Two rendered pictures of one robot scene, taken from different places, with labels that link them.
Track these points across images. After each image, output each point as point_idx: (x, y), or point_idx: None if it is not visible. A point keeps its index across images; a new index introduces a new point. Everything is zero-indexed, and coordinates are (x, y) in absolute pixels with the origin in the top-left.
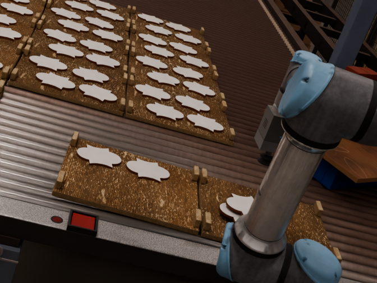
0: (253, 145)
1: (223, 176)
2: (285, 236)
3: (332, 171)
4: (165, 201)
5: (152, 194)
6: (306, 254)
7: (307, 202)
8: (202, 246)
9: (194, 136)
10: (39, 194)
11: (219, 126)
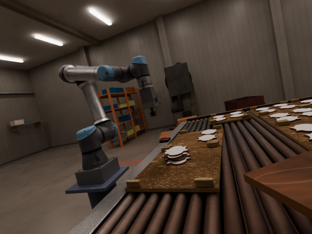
0: None
1: (234, 153)
2: (95, 122)
3: None
4: (182, 144)
5: (186, 141)
6: (87, 126)
7: (240, 193)
8: (156, 155)
9: (293, 141)
10: None
11: None
